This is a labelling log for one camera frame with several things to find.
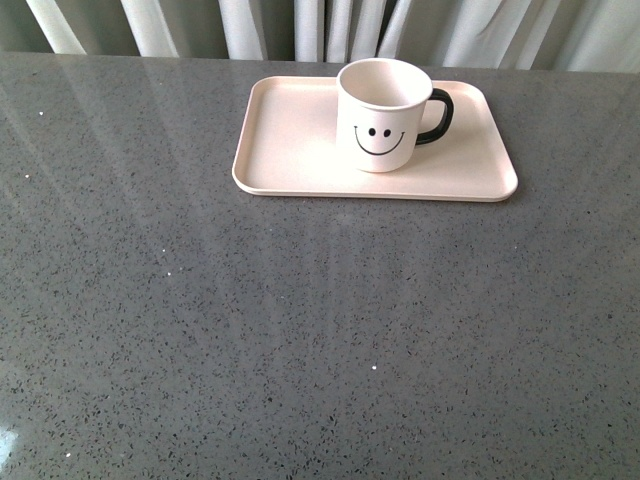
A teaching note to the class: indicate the cream rectangular tray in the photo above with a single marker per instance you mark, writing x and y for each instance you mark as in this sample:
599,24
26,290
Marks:
287,148

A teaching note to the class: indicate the grey-white pleated curtain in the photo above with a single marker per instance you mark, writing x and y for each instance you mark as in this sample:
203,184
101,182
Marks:
590,36

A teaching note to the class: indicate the white smiley mug black handle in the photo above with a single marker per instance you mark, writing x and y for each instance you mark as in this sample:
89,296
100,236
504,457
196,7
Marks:
386,108

